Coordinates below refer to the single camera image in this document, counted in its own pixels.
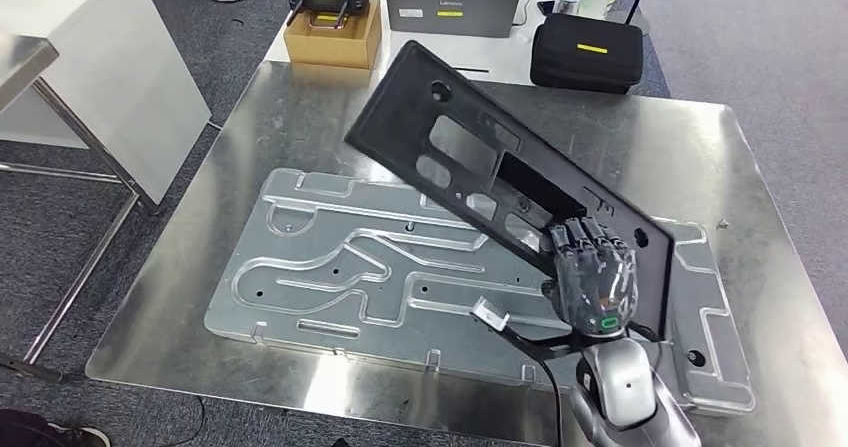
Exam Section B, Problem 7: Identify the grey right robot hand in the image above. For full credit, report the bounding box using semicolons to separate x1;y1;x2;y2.
541;217;641;338

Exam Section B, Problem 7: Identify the black plastic plate bracket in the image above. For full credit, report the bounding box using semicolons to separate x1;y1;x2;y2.
344;39;676;341

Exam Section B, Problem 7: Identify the steel workbench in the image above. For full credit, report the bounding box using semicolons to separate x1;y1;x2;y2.
84;59;848;447

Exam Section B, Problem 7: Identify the black zip case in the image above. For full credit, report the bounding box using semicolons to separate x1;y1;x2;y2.
529;13;645;95

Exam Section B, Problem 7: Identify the aluminium fixture plate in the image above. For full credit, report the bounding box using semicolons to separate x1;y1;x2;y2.
203;167;757;417

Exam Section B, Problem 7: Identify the cardboard box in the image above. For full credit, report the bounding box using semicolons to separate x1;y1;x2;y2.
283;0;384;71

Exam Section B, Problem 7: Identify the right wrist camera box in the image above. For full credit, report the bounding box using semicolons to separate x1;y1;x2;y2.
471;296;511;331

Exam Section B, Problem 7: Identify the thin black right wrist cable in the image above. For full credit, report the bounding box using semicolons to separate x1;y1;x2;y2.
536;356;566;447

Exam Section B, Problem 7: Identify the black controller cable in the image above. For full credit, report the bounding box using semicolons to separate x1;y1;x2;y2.
158;396;208;447

